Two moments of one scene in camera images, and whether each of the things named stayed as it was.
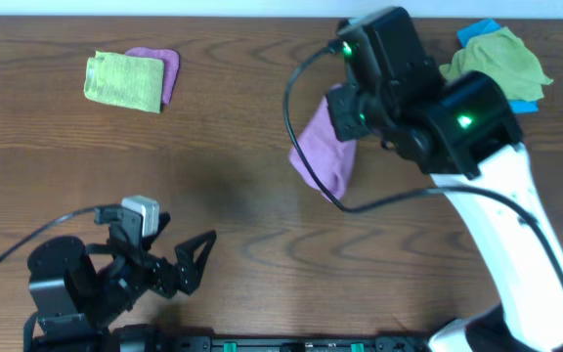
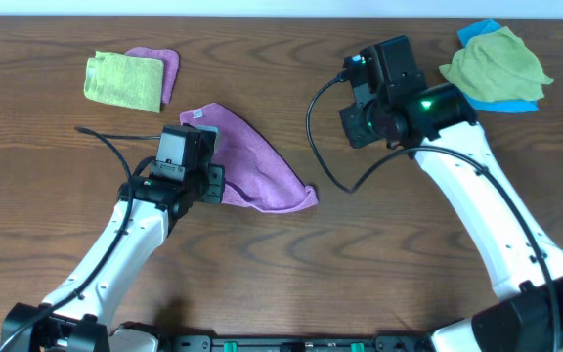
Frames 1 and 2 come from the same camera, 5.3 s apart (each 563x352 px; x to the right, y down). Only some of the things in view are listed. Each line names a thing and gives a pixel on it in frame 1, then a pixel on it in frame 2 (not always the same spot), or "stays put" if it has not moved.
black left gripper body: (153, 270) -> (214, 190)
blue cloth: (463, 35) stays put
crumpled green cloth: (500, 54) stays put
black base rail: (296, 343) stays put
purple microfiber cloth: (331, 159) -> (256, 175)
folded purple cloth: (171, 66) stays put
